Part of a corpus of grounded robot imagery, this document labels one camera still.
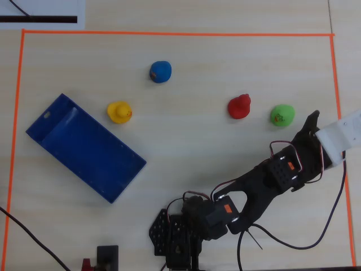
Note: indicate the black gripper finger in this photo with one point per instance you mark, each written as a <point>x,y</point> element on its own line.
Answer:
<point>311,122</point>

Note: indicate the long orange tape strip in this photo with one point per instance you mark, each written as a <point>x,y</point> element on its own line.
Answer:
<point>169,33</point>

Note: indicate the blue rubber duck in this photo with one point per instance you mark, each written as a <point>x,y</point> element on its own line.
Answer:
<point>160,72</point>

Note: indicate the blue plastic box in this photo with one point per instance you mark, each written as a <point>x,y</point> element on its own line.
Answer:
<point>84,146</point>

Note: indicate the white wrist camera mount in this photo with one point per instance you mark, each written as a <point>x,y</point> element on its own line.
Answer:
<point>338,135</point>

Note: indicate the yellow rubber duck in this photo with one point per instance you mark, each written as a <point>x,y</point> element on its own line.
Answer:
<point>118,112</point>

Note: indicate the red rubber duck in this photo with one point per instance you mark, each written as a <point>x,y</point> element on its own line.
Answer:
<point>239,107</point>

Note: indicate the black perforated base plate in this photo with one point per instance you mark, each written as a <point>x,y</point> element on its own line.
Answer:
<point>158,231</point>

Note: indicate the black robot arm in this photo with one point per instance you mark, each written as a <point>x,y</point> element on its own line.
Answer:
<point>253,186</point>

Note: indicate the green rubber duck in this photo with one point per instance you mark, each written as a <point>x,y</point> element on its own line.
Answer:
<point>282,115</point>

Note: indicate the black table clamp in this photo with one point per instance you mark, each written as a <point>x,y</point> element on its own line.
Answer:
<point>107,257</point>

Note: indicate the white paper with black bar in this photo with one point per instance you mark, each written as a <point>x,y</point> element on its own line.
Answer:
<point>42,8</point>

